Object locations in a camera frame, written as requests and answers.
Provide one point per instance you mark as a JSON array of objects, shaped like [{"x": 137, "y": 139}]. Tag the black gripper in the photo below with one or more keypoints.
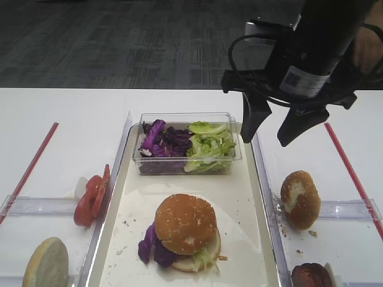
[{"x": 296, "y": 76}]

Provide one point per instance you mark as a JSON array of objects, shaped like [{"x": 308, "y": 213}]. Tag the sesame top bun front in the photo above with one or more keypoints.
[{"x": 185, "y": 224}]

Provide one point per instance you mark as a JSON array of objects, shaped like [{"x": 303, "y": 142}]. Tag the sesame bun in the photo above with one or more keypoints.
[
  {"x": 300, "y": 199},
  {"x": 185, "y": 224}
]

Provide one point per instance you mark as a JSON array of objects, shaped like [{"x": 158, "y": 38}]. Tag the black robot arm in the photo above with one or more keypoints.
[{"x": 338, "y": 21}]

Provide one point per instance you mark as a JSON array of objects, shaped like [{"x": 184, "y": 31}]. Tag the green lettuce in container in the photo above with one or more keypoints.
[{"x": 212, "y": 148}]

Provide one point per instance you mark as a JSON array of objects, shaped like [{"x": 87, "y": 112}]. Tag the white stopper behind patties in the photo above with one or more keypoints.
[{"x": 336, "y": 280}]

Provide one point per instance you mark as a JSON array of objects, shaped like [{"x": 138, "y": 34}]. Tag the shredded lettuce on burger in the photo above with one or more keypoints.
[{"x": 205, "y": 259}]

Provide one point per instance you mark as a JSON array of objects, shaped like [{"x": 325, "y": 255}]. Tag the dark meat patty front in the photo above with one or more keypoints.
[{"x": 311, "y": 275}]

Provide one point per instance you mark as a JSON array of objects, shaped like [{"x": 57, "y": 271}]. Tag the rear tomato slice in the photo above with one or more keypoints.
[{"x": 101, "y": 192}]

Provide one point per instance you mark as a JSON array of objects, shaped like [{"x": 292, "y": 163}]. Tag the tomato slice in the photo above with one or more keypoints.
[
  {"x": 82, "y": 214},
  {"x": 101, "y": 192}
]

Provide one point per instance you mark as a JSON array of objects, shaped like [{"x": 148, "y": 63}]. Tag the front tomato slice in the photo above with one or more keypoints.
[{"x": 82, "y": 214}]

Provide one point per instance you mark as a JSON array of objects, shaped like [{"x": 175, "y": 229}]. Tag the person hand background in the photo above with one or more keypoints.
[{"x": 367, "y": 50}]

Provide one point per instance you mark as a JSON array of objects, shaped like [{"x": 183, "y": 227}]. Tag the sesame top bun rear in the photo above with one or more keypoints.
[{"x": 300, "y": 199}]

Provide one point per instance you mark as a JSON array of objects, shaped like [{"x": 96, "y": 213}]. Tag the clear plastic salad container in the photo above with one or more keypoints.
[{"x": 182, "y": 121}]

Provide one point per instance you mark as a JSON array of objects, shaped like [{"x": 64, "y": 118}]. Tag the right clear acrylic divider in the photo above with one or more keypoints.
[{"x": 283, "y": 274}]

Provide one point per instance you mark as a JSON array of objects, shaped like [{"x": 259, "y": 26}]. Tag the clear acrylic divider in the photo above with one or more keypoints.
[
  {"x": 84, "y": 276},
  {"x": 283, "y": 274}
]

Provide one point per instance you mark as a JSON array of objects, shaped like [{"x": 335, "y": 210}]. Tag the purple cabbage in container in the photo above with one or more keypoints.
[{"x": 161, "y": 145}]

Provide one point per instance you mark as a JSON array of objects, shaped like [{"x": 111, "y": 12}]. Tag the clear holder upper right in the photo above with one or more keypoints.
[{"x": 364, "y": 210}]

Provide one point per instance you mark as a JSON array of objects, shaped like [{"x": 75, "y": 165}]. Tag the clear holder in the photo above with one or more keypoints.
[
  {"x": 32, "y": 206},
  {"x": 364, "y": 210}
]

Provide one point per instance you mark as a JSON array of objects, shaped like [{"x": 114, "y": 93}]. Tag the right red tape strip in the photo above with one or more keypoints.
[{"x": 353, "y": 176}]

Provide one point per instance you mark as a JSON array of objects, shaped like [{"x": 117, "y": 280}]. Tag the red tape strip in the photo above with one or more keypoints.
[
  {"x": 353, "y": 176},
  {"x": 33, "y": 167}
]

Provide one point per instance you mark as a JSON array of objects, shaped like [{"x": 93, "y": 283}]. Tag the cream metal serving tray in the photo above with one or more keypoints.
[{"x": 241, "y": 222}]

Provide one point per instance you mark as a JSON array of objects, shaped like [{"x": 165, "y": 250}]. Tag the bottom bun on tray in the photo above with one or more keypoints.
[{"x": 185, "y": 262}]

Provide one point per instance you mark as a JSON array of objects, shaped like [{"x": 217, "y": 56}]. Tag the left clear acrylic divider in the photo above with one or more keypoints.
[{"x": 84, "y": 276}]

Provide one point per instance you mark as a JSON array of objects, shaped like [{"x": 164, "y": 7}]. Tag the purple cabbage leaf on burger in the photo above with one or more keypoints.
[{"x": 151, "y": 243}]

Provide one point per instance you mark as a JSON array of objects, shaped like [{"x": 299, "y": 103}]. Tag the white stopper behind tomatoes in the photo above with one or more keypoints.
[{"x": 80, "y": 188}]

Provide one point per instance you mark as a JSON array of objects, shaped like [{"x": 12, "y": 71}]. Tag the left red tape strip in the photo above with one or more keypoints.
[{"x": 33, "y": 167}]

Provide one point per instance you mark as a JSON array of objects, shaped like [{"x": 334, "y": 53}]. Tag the clear holder upper left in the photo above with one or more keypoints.
[{"x": 32, "y": 206}]

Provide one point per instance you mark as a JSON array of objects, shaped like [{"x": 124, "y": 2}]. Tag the pale bun half left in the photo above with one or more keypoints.
[{"x": 48, "y": 265}]

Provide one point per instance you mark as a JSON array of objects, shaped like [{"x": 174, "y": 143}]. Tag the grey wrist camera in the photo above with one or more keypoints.
[{"x": 266, "y": 33}]

